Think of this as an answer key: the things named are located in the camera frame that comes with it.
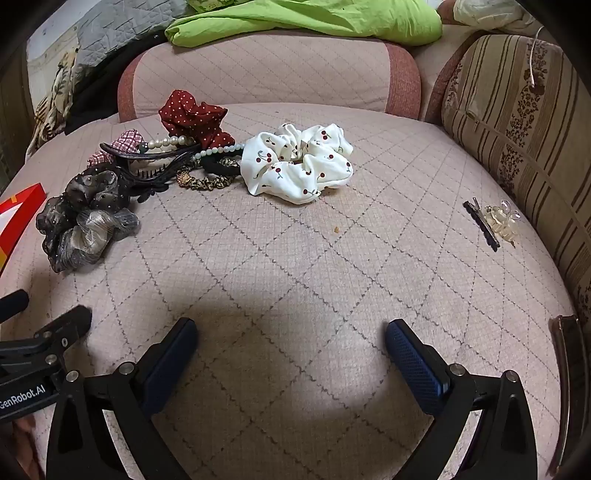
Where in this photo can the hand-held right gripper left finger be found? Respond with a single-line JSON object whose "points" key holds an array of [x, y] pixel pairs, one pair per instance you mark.
{"points": [[171, 355]]}

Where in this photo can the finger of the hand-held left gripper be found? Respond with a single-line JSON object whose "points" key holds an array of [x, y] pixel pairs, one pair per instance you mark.
{"points": [[14, 302], [60, 330]]}

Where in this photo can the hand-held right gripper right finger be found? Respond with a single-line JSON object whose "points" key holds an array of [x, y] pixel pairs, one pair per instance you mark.
{"points": [[415, 364]]}

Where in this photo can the red cardboard box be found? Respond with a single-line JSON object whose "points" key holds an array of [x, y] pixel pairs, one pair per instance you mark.
{"points": [[18, 207]]}

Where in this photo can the dark sheer dotted scrunchie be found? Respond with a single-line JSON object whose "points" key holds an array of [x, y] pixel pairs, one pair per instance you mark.
{"points": [[78, 217]]}

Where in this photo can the black hair claw clip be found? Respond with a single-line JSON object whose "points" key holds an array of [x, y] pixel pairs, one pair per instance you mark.
{"points": [[134, 168]]}

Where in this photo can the white cherry print scrunchie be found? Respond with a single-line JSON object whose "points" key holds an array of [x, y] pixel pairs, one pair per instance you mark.
{"points": [[277, 170]]}

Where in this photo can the red polka dot scrunchie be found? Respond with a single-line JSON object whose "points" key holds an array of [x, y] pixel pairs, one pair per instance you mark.
{"points": [[194, 115]]}

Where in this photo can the pink quilted sofa seat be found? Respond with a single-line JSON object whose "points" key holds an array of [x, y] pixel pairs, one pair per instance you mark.
{"points": [[300, 277]]}

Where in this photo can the black hair pin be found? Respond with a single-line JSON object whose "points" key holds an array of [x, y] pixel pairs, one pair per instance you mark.
{"points": [[482, 226]]}

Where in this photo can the clear hair claw clip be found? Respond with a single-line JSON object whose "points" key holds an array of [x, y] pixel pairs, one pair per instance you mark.
{"points": [[501, 221]]}

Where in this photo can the silver hair pin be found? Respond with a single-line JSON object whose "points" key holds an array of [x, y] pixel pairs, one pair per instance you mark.
{"points": [[479, 208]]}

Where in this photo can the red plaid scrunchie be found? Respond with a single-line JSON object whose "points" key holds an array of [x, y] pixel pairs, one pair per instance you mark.
{"points": [[127, 141]]}

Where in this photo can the black cloth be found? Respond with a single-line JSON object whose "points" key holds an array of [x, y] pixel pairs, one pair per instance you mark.
{"points": [[97, 106]]}

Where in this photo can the brown floral printed cloth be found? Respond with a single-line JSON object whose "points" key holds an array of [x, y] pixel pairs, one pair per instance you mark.
{"points": [[57, 92]]}

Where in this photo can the striped brown sofa cushion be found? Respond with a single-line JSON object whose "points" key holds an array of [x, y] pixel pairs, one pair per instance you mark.
{"points": [[517, 115]]}

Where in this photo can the grey quilted blanket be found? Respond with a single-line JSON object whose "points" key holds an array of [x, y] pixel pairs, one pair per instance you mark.
{"points": [[115, 27]]}

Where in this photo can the pink sofa back cushion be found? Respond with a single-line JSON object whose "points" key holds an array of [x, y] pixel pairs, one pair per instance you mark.
{"points": [[277, 69]]}

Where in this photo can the green white floral cloth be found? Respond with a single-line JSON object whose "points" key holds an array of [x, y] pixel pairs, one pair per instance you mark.
{"points": [[203, 4]]}

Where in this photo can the lime green cloth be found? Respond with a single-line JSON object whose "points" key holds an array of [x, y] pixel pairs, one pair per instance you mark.
{"points": [[300, 23]]}

